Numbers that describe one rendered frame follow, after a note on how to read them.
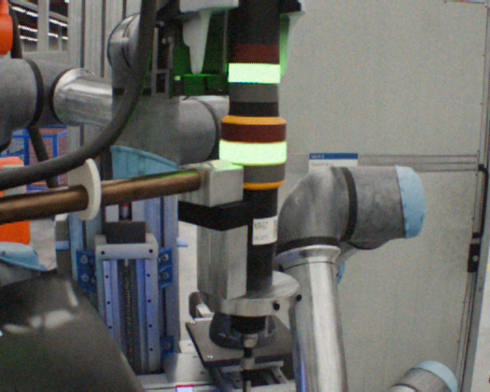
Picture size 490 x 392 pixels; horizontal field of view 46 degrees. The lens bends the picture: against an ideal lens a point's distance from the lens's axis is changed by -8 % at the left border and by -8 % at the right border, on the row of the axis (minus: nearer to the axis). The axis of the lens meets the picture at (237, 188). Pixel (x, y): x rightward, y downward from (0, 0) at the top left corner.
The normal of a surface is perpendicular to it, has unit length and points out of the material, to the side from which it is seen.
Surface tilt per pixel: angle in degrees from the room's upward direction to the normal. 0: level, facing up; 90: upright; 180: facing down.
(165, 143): 90
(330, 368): 59
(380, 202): 75
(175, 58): 90
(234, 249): 90
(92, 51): 90
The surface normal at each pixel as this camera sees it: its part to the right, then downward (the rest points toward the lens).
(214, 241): -0.67, 0.12
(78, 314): 0.62, -0.68
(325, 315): 0.29, -0.36
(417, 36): 0.22, 0.19
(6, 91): 0.76, 0.00
